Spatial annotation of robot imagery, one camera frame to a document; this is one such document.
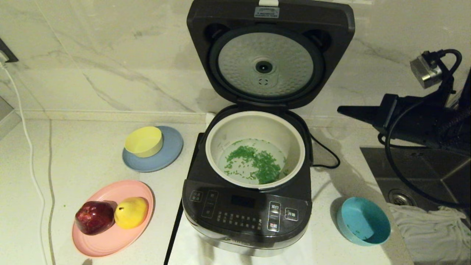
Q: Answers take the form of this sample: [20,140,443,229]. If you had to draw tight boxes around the chopped green vegetables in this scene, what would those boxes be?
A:
[223,139,290,185]

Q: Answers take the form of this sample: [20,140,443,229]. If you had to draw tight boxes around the white cable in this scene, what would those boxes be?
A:
[0,63,48,265]

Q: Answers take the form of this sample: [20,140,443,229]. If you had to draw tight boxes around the yellow bowl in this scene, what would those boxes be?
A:
[124,126,163,158]

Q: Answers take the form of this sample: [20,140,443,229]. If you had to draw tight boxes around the black wall socket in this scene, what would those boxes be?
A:
[0,38,19,64]

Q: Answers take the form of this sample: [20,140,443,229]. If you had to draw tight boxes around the white crumpled cloth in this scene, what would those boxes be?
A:
[388,204,471,265]

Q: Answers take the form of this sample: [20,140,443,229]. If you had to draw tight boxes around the steel sink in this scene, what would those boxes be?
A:
[360,146,471,265]

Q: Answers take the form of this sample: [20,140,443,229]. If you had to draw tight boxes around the round sink drain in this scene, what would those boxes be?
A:
[388,189,418,206]

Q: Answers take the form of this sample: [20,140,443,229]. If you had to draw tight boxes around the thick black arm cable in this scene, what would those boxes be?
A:
[378,99,471,209]

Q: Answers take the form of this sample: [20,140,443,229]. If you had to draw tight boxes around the blue plate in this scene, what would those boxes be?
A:
[122,126,184,173]

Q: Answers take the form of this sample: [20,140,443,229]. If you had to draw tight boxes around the yellow pear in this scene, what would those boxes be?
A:
[114,197,149,230]

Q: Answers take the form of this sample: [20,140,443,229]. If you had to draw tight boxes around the black camera bracket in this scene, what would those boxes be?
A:
[434,61,457,108]

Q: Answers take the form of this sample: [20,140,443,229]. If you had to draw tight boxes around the white inner pot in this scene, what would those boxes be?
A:
[205,111,306,190]

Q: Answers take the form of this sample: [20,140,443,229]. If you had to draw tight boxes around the black camera cable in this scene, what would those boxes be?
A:
[427,49,463,76]

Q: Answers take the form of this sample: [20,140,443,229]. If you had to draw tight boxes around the black rice cooker lid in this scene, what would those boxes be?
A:
[187,0,356,109]

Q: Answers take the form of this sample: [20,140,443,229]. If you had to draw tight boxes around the red apple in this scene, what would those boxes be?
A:
[75,201,115,236]

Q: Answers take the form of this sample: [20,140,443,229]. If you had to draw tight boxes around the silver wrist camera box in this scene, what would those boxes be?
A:
[410,54,443,89]

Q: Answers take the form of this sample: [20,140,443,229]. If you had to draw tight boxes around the black power cord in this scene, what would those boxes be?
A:
[310,134,341,170]

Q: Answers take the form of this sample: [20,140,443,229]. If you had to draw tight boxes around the teal bowl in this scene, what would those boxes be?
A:
[336,197,391,247]

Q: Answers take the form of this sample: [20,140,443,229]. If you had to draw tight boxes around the pink plate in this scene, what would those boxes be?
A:
[72,180,155,258]

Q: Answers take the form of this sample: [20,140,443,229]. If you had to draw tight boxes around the black rice cooker base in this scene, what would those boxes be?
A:
[182,105,313,257]

